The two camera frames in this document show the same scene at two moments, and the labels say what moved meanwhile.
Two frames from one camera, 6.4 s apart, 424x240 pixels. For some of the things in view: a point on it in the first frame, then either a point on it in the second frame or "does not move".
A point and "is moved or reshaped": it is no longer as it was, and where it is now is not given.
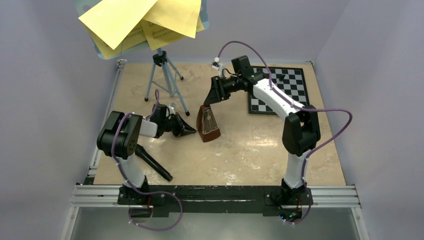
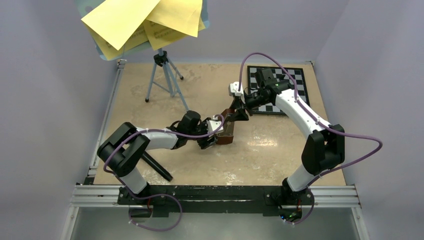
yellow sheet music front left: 114,20 does not move
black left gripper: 182,128 -> 203,143
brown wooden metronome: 206,123 is moved or reshaped
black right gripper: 217,93 -> 240,114
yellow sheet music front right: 181,15 does not move
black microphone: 140,151 does not move
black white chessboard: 291,82 does not move
